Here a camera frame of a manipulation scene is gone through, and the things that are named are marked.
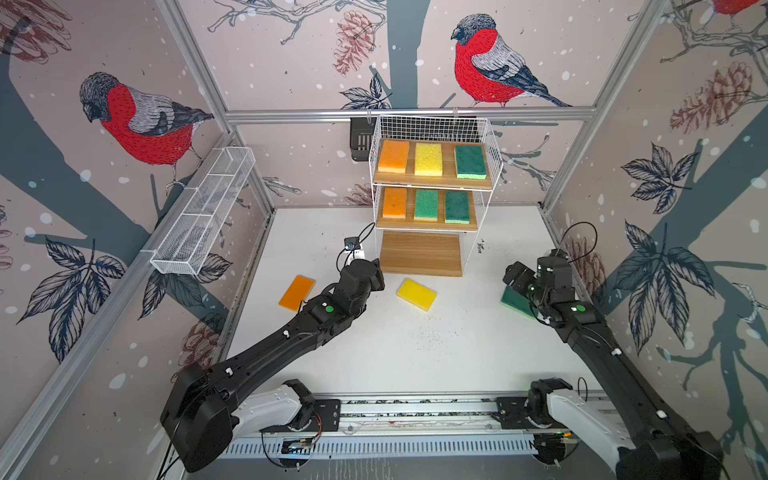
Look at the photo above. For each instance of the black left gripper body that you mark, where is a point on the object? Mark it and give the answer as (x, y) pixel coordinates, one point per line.
(377, 283)

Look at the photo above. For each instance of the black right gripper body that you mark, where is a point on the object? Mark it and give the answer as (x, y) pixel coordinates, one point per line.
(525, 284)

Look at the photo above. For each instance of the dark green sponge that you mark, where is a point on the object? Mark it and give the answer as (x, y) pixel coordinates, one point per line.
(517, 302)
(457, 208)

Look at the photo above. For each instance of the yellow sponge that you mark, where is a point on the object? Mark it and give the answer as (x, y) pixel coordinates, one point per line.
(428, 161)
(417, 294)

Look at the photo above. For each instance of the orange sponge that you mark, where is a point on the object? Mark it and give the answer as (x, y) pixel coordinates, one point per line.
(394, 205)
(393, 156)
(296, 293)

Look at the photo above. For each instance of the dark green sponge front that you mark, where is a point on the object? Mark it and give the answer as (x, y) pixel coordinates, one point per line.
(457, 208)

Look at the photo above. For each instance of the light green sponge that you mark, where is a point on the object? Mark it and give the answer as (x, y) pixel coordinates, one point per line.
(426, 206)

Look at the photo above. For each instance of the dark green sponge carried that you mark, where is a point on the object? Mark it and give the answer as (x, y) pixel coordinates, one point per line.
(470, 162)

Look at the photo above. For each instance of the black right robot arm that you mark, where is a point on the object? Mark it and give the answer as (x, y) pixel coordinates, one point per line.
(651, 441)

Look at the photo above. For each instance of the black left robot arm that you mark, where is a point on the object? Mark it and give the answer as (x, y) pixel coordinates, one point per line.
(200, 415)

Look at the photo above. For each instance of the middle wooden shelf board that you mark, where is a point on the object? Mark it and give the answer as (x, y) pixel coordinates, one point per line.
(410, 224)

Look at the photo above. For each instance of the black box behind shelf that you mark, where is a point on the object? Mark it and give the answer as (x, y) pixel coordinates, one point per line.
(360, 138)

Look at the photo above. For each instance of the perforated metal vent strip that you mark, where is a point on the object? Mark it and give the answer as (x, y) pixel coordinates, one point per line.
(337, 447)

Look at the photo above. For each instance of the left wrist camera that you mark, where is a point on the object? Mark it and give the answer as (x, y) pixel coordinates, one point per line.
(354, 249)

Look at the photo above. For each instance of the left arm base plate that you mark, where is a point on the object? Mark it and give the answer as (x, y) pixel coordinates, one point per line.
(321, 416)

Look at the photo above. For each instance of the aluminium mounting rail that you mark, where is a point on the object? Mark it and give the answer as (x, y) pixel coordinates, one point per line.
(420, 414)

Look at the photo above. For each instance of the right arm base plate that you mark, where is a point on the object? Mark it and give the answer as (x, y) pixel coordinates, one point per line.
(512, 414)

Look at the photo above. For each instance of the white wire three-tier shelf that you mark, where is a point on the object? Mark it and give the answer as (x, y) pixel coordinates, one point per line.
(441, 129)

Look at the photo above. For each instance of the white wire wall basket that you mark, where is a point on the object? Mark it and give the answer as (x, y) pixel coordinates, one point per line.
(189, 241)

